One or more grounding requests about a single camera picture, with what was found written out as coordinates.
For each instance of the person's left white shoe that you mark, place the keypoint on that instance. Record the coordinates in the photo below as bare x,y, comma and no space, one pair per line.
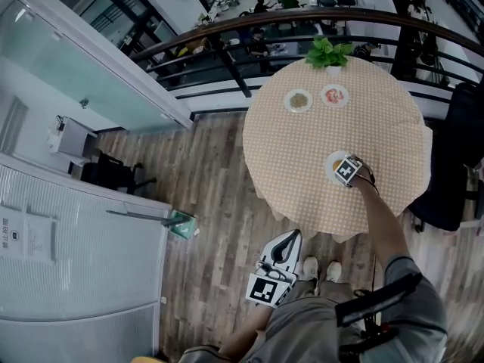
311,268

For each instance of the plain paper notice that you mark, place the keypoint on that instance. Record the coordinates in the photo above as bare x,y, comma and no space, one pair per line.
39,238

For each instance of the white plate with red food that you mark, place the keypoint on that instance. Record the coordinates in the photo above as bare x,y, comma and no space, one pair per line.
334,95

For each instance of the round table with beige tablecloth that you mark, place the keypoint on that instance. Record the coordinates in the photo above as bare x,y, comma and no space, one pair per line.
302,165

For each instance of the person's white shoe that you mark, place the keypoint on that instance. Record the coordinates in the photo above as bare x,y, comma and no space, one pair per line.
311,268
333,271

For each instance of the white wall box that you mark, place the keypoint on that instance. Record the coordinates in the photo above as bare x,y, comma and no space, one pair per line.
70,136

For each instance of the black chest-mounted device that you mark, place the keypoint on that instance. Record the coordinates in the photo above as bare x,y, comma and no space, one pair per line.
374,304

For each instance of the frosted glass door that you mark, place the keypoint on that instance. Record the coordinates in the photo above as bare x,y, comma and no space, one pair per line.
75,70

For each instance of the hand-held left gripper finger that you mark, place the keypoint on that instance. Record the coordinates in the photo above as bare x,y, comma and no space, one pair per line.
269,252
295,257

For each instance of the paper notice with icon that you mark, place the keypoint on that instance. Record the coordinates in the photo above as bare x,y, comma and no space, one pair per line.
13,233

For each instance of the person's right forearm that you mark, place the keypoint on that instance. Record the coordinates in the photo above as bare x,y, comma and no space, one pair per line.
382,225

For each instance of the person's grey clothing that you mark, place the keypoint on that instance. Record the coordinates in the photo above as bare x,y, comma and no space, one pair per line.
302,331

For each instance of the person's right white shoe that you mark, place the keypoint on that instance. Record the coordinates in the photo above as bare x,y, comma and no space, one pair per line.
333,271

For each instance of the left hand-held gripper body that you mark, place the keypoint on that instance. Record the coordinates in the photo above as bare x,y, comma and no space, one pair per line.
266,289

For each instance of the black railing with wooden rail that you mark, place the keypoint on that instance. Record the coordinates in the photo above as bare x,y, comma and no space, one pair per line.
234,70

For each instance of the green potted plant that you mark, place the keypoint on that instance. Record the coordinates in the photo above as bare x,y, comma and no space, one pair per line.
327,53

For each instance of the person's left forearm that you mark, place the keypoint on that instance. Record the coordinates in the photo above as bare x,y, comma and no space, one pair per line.
246,331

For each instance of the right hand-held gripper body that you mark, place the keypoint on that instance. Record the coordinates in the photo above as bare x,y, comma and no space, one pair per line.
348,170

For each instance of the green box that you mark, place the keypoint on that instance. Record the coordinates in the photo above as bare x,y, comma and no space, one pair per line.
182,225

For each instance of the yellow stool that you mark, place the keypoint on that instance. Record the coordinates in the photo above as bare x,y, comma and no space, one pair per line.
147,360

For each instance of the plate with orange food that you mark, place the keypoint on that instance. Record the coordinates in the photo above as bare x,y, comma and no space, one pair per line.
329,173

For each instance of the white plate with brown food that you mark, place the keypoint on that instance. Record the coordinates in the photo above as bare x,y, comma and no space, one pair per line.
298,100

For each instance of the black office chair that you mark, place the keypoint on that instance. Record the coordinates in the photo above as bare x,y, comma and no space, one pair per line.
453,157

